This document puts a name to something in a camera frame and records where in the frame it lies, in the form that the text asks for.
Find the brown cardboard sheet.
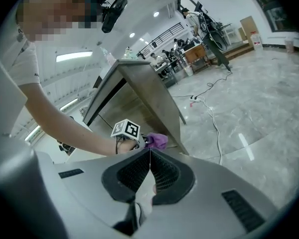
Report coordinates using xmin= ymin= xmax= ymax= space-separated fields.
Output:
xmin=240 ymin=15 xmax=260 ymax=44

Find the black head-worn camera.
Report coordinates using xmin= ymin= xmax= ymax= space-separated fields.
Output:
xmin=101 ymin=0 xmax=129 ymax=34

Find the black stair railing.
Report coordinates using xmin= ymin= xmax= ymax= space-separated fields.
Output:
xmin=137 ymin=22 xmax=184 ymax=56

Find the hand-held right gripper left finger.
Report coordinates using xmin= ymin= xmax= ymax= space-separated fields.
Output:
xmin=36 ymin=148 xmax=150 ymax=235

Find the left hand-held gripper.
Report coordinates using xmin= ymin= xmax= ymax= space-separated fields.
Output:
xmin=111 ymin=119 xmax=152 ymax=148

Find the person's head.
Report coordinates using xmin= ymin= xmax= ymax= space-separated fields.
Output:
xmin=16 ymin=0 xmax=103 ymax=44

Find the dark wooden sink cabinet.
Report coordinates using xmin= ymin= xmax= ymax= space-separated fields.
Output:
xmin=82 ymin=59 xmax=190 ymax=156

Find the person's left forearm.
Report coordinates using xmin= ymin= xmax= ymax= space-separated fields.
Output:
xmin=39 ymin=101 xmax=119 ymax=156

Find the person's white shirt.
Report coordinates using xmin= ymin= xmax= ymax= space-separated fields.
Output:
xmin=0 ymin=25 xmax=42 ymax=136

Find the large dark window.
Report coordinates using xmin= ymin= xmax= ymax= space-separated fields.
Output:
xmin=263 ymin=0 xmax=299 ymax=34

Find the black floor cable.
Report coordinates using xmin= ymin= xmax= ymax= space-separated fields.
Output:
xmin=171 ymin=67 xmax=234 ymax=100

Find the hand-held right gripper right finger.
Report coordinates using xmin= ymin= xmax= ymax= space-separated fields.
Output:
xmin=139 ymin=148 xmax=280 ymax=234

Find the long white extension cable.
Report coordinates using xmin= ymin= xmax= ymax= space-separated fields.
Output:
xmin=201 ymin=99 xmax=224 ymax=166

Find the person's left hand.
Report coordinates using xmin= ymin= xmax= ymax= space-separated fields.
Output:
xmin=117 ymin=139 xmax=140 ymax=155

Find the pink waste bin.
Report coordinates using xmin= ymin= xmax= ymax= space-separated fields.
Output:
xmin=285 ymin=37 xmax=296 ymax=53

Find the purple cloth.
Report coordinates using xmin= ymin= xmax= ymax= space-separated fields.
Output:
xmin=146 ymin=132 xmax=169 ymax=150

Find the dark wooden cabinet door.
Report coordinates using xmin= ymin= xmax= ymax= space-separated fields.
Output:
xmin=97 ymin=80 xmax=178 ymax=149
xmin=86 ymin=113 xmax=115 ymax=134

